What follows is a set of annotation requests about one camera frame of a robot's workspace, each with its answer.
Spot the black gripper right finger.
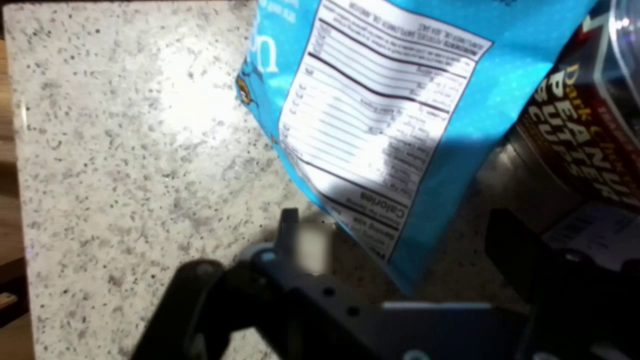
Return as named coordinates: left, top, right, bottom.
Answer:
left=485, top=206, right=640, bottom=360

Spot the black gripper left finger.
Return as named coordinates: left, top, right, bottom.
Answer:
left=129, top=206, right=397, bottom=360

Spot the light blue snack pack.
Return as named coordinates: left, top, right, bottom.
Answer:
left=234, top=0, right=599, bottom=291

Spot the black snack bag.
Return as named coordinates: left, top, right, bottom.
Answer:
left=476, top=0, right=640, bottom=270

